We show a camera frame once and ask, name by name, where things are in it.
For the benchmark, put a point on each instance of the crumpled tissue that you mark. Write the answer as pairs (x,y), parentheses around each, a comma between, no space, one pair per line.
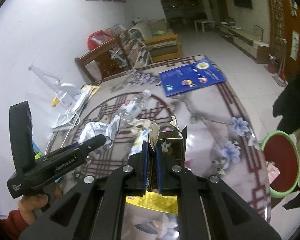
(141,126)

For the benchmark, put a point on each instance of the blue book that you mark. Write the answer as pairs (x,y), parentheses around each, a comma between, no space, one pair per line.
(190,78)

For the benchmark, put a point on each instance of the small white table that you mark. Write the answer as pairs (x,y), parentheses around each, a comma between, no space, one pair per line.
(204,24)

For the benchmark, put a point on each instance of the pale pink paper packet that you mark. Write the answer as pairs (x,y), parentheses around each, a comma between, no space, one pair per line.
(273,172)

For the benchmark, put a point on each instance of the black jacket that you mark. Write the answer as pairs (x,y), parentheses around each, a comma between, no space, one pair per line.
(295,100)

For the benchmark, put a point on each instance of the soccer ball toy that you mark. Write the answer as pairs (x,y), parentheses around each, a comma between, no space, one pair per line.
(137,21)

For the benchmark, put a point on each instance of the tall wall poster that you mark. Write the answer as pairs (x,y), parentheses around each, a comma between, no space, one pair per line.
(293,7)

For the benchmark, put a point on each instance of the floral wall poster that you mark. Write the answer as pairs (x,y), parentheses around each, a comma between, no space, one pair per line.
(295,45)

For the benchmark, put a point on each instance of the labelled clear plastic bottle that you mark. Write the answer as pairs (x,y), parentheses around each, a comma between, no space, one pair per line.
(126,110)

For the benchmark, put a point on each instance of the wooden sofa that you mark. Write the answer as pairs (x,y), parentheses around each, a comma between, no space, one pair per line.
(162,45)

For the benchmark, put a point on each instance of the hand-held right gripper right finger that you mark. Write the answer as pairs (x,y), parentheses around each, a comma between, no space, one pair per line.
(158,170)

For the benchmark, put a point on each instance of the wooden book rack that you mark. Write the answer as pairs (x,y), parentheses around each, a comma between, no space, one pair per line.
(132,45)

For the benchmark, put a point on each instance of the small red bin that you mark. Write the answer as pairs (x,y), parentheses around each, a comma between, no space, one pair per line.
(272,66)

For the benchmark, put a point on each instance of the person's left forearm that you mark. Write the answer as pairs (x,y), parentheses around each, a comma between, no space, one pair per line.
(7,226)

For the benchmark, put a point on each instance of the white blue wrapper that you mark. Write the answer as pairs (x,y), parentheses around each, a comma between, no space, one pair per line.
(137,142)

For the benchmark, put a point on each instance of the green plush toy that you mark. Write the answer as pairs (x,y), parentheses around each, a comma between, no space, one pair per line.
(161,32)

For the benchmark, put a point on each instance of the red bag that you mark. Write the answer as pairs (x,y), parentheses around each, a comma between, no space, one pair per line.
(97,38)

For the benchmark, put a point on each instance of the silver foil wrapper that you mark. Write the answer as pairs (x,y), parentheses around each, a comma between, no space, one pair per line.
(95,132)

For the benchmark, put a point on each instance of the yellow snack wrapper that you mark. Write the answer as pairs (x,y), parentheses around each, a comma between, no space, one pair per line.
(152,202)

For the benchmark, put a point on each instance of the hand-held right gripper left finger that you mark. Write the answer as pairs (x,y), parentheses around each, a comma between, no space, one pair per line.
(145,166)

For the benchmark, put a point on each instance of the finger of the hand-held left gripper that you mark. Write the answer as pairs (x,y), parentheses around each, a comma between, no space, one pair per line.
(95,142)

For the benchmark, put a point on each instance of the red plastic basin green rim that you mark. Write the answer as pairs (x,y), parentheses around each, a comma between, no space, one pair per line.
(280,162)

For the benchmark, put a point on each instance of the person's left hand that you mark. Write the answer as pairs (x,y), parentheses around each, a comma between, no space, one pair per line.
(31,207)

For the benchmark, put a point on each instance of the white desk lamp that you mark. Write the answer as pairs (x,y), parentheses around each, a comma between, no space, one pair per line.
(62,90)

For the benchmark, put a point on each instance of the wooden lattice partition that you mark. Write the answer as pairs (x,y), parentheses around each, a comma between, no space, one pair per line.
(280,17)

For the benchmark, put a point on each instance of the dark wooden chair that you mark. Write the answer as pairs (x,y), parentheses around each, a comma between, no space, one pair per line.
(100,62)

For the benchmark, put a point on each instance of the colourful framed picture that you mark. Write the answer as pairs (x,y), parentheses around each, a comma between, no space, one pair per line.
(258,33)

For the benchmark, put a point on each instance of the dark printed carton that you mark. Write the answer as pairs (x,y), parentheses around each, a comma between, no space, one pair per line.
(172,142)

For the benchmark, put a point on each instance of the yellow booklet stack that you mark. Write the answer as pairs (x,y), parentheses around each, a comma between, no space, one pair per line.
(90,92)

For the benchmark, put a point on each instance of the small yellow object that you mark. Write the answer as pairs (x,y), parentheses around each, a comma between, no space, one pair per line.
(55,102)

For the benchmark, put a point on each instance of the low television cabinet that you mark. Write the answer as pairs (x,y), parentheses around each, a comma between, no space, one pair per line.
(242,38)

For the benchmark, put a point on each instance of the broom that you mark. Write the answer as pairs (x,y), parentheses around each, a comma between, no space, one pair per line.
(281,65)

